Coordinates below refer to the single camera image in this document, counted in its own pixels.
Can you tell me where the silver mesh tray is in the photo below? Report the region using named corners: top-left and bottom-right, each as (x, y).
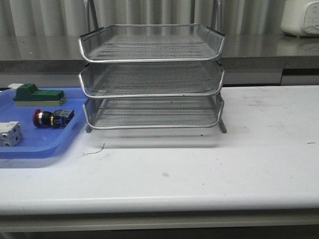
top-left (83, 95), bottom-right (224, 130)
top-left (79, 24), bottom-right (225, 63)
top-left (79, 61), bottom-right (224, 99)

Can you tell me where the white appliance in background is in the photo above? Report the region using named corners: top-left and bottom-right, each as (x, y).
top-left (280, 0), bottom-right (319, 37)

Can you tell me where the green terminal block component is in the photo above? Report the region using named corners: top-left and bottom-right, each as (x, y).
top-left (13, 84), bottom-right (66, 107)

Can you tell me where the thin wire scrap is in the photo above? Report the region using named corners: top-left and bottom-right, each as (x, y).
top-left (81, 143), bottom-right (105, 155)

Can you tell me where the silver metal rack frame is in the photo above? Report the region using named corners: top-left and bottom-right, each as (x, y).
top-left (84, 0), bottom-right (227, 132)

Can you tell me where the red emergency stop button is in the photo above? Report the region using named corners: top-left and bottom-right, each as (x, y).
top-left (32, 109), bottom-right (75, 128)

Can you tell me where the white grey switch block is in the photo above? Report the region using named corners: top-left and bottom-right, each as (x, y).
top-left (0, 121), bottom-right (22, 147)

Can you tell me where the blue plastic tray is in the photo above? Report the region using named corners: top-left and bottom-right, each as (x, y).
top-left (0, 87), bottom-right (87, 159)

